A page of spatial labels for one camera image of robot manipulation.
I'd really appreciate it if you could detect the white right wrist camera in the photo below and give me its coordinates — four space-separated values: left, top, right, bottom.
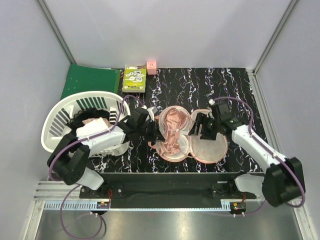
208 99 215 108

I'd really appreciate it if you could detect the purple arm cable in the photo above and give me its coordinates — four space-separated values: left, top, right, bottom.
47 94 148 237
207 96 306 217

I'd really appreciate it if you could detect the pink mesh bra laundry bag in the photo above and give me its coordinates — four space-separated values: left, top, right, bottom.
148 105 228 164

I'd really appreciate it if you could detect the green cutting mat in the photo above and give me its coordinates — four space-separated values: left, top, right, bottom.
60 64 121 100

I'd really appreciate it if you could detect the pink satin bra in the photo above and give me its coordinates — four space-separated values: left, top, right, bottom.
159 107 190 162

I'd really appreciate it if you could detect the green card box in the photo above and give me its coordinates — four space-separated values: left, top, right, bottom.
122 65 147 93

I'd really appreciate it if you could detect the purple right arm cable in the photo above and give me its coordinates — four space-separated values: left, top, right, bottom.
207 96 306 217

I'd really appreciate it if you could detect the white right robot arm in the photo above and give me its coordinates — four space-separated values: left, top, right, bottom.
189 97 306 208

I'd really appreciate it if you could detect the white bra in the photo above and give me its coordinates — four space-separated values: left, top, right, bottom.
76 117 112 137

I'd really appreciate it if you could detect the black patterned table mat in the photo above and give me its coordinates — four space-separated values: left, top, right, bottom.
87 67 267 173

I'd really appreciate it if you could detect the small pink box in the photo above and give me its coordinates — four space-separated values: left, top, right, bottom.
146 61 157 75

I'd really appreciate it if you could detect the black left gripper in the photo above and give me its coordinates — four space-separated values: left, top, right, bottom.
136 118 165 142

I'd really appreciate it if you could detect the black lace bra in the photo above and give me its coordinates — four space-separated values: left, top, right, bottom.
66 107 110 131

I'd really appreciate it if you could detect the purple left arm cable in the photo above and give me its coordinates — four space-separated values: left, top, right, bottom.
47 94 148 237

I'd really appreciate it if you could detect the white slotted cable duct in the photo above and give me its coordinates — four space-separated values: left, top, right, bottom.
44 200 110 211

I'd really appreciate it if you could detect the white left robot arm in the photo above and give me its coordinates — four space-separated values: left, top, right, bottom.
47 106 165 198

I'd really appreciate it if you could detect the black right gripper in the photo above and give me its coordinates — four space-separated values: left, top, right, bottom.
188 112 221 141

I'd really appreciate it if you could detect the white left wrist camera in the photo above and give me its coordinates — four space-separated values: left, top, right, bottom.
142 105 158 121

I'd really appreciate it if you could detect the white plastic laundry basket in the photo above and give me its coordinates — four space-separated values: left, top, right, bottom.
41 91 130 153

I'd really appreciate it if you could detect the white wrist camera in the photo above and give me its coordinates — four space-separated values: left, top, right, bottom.
208 99 215 108
142 105 158 121

